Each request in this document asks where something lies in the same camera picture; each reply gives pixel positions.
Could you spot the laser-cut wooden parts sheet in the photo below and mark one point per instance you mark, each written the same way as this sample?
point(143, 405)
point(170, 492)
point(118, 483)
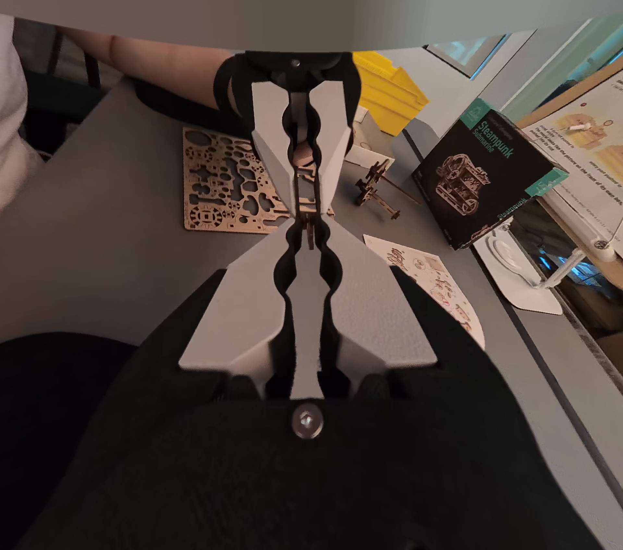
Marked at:
point(214, 180)

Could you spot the person's left hand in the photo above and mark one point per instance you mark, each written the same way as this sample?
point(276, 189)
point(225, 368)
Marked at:
point(304, 153)

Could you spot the wooden poster board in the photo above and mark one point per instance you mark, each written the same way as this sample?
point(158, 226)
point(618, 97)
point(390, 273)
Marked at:
point(574, 97)

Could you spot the small white cardboard box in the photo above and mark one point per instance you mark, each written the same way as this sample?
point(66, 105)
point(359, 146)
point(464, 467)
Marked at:
point(372, 155)

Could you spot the black office chair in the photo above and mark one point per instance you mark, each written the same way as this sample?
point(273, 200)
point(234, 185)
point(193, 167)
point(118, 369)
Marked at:
point(58, 97)

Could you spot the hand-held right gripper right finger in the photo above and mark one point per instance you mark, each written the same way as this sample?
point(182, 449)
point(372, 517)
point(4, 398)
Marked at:
point(379, 316)

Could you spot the partly built wooden model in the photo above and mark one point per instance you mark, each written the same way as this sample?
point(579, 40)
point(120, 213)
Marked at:
point(375, 194)

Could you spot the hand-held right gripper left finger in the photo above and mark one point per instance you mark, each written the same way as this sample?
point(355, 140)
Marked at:
point(243, 316)

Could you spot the black model kit box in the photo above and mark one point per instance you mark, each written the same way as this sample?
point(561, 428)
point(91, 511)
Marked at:
point(486, 170)

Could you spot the printed instruction poster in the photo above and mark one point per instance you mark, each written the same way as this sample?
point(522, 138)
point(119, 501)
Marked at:
point(584, 160)

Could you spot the yellow plastic bin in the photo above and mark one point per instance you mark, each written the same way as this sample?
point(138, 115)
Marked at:
point(389, 87)

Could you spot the black wrist band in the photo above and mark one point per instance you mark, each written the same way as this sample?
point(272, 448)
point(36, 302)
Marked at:
point(221, 87)

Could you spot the model instruction booklet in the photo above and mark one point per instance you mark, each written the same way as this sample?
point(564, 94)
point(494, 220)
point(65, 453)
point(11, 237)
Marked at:
point(438, 282)

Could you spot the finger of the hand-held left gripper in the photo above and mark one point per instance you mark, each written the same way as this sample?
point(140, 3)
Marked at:
point(336, 121)
point(270, 121)

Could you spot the white stand base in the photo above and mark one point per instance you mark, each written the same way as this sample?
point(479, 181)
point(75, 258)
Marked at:
point(516, 277)

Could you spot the glass window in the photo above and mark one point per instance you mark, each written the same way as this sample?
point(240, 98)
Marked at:
point(467, 53)

